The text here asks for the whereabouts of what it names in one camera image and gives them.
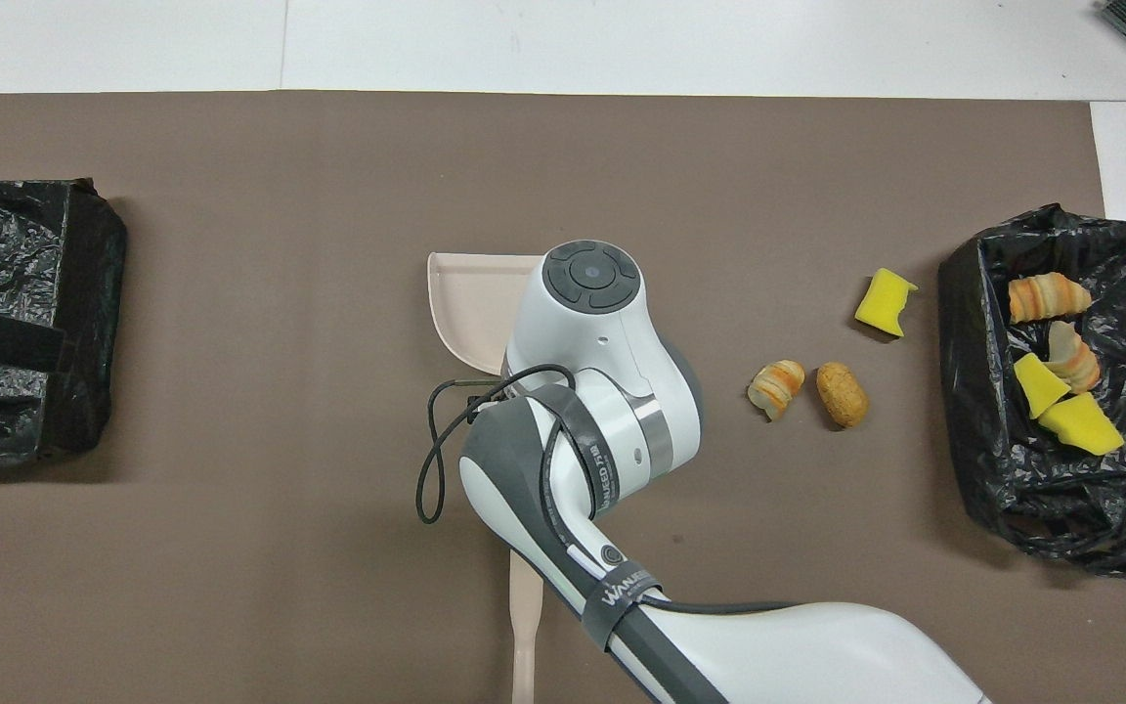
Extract beige plastic dustpan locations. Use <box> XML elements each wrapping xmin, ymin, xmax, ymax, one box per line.
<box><xmin>427</xmin><ymin>251</ymin><xmax>544</xmax><ymax>377</ymax></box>

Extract beige hand brush black bristles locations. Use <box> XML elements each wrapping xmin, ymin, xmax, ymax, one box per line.
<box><xmin>508</xmin><ymin>552</ymin><xmax>545</xmax><ymax>704</ymax></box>

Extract toy croissant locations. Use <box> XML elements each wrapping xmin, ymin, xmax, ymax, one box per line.
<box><xmin>747</xmin><ymin>359</ymin><xmax>806</xmax><ymax>422</ymax></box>
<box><xmin>1008</xmin><ymin>273</ymin><xmax>1093</xmax><ymax>326</ymax></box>

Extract brown oval bread roll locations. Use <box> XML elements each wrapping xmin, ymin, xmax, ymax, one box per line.
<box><xmin>816</xmin><ymin>362</ymin><xmax>870</xmax><ymax>429</ymax></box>

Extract yellow sponge piece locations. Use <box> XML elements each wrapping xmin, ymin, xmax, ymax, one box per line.
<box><xmin>1013</xmin><ymin>352</ymin><xmax>1072</xmax><ymax>420</ymax></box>
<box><xmin>1037</xmin><ymin>392</ymin><xmax>1126</xmax><ymax>458</ymax></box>
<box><xmin>854</xmin><ymin>268</ymin><xmax>919</xmax><ymax>338</ymax></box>

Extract pale striped bread piece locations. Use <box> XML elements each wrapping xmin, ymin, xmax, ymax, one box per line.
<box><xmin>1045</xmin><ymin>321</ymin><xmax>1103</xmax><ymax>395</ymax></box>

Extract boxy black bag lined bin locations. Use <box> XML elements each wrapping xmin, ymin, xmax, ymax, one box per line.
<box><xmin>0</xmin><ymin>178</ymin><xmax>129</xmax><ymax>465</ymax></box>

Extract crumpled black bag lined bin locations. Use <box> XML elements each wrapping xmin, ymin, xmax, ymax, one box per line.
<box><xmin>936</xmin><ymin>202</ymin><xmax>1126</xmax><ymax>578</ymax></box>

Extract brown table mat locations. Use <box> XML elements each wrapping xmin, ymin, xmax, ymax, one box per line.
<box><xmin>0</xmin><ymin>91</ymin><xmax>1126</xmax><ymax>704</ymax></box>

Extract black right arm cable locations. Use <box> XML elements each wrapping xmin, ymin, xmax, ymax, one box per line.
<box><xmin>414</xmin><ymin>364</ymin><xmax>579</xmax><ymax>526</ymax></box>

